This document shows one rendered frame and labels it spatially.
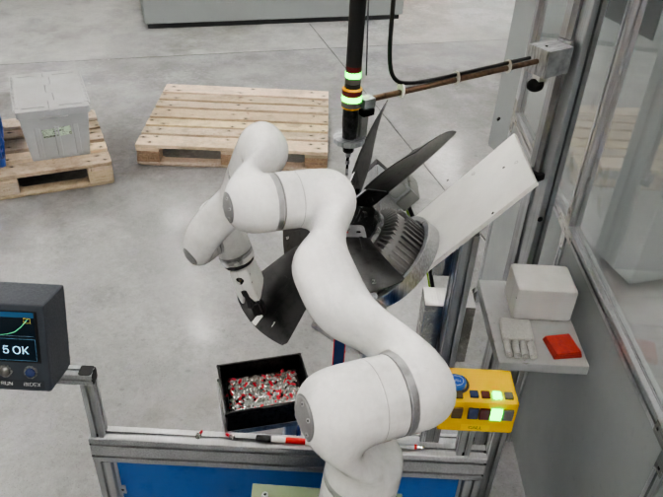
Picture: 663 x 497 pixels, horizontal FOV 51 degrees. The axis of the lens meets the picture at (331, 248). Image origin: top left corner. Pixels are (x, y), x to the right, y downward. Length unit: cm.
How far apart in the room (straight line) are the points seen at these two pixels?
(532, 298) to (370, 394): 112
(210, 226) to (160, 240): 234
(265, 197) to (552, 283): 110
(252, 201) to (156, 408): 187
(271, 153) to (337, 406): 50
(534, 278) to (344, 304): 107
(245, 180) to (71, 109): 318
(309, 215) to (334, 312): 21
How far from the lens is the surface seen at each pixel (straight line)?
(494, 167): 183
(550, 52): 186
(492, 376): 154
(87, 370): 157
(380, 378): 95
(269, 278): 179
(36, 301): 146
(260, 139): 125
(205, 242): 150
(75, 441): 287
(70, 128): 435
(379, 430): 95
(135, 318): 333
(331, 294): 103
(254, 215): 113
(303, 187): 116
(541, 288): 200
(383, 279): 149
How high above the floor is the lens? 212
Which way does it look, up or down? 35 degrees down
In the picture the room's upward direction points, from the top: 3 degrees clockwise
